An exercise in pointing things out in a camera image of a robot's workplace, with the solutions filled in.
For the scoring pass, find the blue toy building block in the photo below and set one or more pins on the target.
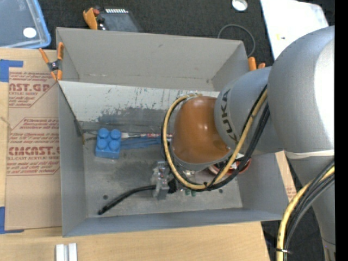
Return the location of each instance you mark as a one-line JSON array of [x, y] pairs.
[[108, 144]]

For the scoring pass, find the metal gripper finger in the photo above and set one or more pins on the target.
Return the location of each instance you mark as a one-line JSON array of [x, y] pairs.
[[160, 173], [162, 193]]

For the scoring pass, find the grey metal bin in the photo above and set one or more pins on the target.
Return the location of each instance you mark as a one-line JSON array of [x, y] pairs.
[[152, 64]]

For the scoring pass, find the brown cardboard board red print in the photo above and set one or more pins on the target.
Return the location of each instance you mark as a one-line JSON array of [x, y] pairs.
[[32, 200]]

